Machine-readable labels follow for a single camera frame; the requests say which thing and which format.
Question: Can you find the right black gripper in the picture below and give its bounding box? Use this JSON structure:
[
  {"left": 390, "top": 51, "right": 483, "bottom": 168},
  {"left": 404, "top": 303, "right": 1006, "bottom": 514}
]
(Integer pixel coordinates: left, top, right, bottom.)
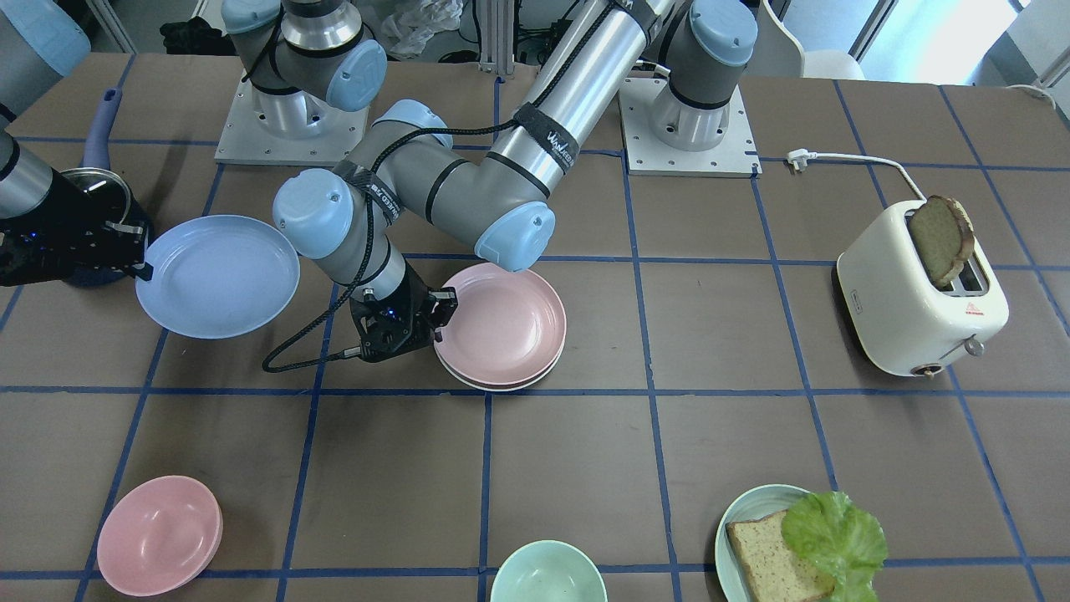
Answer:
[{"left": 1, "top": 172, "right": 155, "bottom": 285}]

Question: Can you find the bread slice on plate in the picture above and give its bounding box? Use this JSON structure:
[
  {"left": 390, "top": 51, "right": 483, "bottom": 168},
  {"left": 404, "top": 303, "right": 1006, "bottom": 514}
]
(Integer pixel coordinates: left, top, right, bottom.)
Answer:
[{"left": 727, "top": 509, "right": 834, "bottom": 601}]

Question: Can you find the green plate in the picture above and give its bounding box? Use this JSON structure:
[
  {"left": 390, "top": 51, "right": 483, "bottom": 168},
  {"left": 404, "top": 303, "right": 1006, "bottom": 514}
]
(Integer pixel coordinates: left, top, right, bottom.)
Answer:
[{"left": 712, "top": 484, "right": 810, "bottom": 601}]

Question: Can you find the white toaster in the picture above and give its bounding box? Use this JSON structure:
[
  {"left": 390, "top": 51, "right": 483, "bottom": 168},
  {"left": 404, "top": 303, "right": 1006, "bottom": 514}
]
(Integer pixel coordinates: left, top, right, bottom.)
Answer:
[{"left": 834, "top": 201, "right": 1010, "bottom": 377}]

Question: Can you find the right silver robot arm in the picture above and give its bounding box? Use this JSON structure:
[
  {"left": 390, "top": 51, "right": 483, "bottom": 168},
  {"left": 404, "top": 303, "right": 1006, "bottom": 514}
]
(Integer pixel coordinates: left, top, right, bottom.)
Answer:
[{"left": 1, "top": 1, "right": 387, "bottom": 287}]

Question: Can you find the bread slice in toaster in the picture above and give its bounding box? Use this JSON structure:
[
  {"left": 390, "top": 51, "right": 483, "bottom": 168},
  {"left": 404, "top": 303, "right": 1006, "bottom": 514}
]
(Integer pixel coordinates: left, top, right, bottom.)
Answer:
[{"left": 907, "top": 195, "right": 976, "bottom": 290}]

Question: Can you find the pink plate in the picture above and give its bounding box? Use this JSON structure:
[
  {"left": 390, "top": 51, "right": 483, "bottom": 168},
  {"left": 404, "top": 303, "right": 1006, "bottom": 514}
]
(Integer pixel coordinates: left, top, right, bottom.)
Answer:
[{"left": 433, "top": 263, "right": 567, "bottom": 385}]

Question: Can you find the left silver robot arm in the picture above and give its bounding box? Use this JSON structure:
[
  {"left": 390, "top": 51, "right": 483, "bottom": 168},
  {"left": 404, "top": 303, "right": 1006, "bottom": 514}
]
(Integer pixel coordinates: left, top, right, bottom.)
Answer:
[{"left": 273, "top": 1, "right": 759, "bottom": 362}]

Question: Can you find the green lettuce leaf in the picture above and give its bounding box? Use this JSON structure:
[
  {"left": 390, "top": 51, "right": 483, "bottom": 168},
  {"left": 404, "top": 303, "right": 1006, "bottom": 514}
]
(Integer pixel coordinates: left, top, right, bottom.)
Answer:
[{"left": 781, "top": 491, "right": 888, "bottom": 601}]

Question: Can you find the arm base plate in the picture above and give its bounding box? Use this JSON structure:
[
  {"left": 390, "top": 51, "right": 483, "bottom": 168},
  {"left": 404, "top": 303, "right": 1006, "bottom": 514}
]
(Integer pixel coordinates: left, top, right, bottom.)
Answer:
[
  {"left": 620, "top": 79, "right": 762, "bottom": 177},
  {"left": 215, "top": 81, "right": 369, "bottom": 167}
]

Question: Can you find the aluminium frame post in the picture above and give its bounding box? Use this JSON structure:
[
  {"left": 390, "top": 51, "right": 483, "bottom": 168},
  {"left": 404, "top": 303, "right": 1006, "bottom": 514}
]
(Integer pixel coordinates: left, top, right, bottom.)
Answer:
[{"left": 471, "top": 1, "right": 518, "bottom": 79}]

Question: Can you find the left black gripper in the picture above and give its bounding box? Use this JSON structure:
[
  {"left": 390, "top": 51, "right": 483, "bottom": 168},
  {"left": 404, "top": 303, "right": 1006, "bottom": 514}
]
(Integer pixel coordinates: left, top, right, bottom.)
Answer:
[{"left": 349, "top": 266, "right": 459, "bottom": 362}]

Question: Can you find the green bowl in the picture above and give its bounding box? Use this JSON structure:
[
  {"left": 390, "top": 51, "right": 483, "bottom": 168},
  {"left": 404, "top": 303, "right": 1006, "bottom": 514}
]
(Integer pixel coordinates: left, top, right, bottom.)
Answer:
[{"left": 489, "top": 540, "right": 608, "bottom": 601}]

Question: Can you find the dark blue pot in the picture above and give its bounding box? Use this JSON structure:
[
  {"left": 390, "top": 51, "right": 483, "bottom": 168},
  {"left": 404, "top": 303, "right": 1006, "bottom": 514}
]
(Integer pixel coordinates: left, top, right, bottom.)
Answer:
[{"left": 62, "top": 88, "right": 155, "bottom": 288}]

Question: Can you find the pink bowl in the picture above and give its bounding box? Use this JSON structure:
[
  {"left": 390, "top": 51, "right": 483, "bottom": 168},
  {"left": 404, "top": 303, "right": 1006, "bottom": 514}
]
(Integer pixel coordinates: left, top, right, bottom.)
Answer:
[{"left": 96, "top": 475, "right": 224, "bottom": 597}]

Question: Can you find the blue plate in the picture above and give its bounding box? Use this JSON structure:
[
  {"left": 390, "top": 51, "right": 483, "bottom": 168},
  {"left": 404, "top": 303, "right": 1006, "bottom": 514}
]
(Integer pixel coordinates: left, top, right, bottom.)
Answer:
[{"left": 136, "top": 216, "right": 299, "bottom": 339}]

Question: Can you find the cream white plate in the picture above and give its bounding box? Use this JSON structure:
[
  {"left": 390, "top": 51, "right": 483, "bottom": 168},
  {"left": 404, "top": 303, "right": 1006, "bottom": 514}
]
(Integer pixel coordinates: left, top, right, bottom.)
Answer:
[{"left": 439, "top": 357, "right": 559, "bottom": 392}]

